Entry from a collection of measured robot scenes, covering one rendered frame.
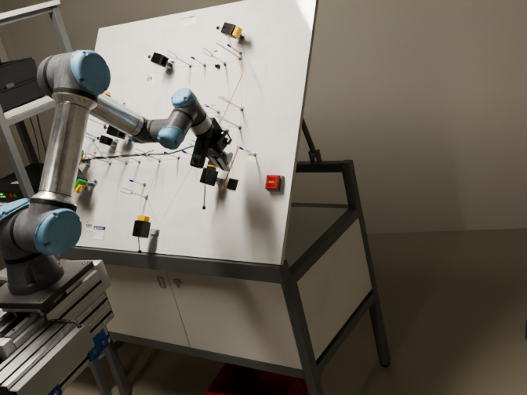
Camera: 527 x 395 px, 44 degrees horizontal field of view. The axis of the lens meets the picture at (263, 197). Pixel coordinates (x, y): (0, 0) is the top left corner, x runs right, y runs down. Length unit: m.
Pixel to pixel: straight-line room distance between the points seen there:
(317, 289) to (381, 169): 1.77
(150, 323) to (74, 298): 1.01
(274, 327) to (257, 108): 0.81
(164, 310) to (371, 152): 1.84
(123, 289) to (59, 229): 1.24
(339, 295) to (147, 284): 0.79
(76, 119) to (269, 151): 0.82
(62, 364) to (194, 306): 1.01
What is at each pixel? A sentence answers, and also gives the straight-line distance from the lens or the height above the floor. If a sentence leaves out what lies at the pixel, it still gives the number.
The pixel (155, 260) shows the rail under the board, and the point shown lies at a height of 0.84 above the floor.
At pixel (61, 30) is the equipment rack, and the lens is 3.15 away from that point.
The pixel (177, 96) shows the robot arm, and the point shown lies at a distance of 2.08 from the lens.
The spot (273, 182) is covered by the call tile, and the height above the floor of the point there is 1.11.
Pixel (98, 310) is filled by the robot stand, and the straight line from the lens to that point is 2.00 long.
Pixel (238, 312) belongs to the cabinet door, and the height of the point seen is 0.62.
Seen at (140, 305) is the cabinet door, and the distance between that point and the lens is 2.87.
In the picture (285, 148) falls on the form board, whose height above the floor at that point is 1.20.
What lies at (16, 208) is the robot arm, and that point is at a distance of 1.79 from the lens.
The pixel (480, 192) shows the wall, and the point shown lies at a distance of 4.05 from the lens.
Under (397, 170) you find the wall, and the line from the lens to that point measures 4.07.
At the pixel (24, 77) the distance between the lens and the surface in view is 3.10.
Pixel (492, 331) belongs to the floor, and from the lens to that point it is 3.26.
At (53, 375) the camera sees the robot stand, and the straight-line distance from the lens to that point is 1.71.
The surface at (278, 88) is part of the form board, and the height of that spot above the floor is 1.38.
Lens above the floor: 1.86
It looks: 21 degrees down
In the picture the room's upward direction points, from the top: 14 degrees counter-clockwise
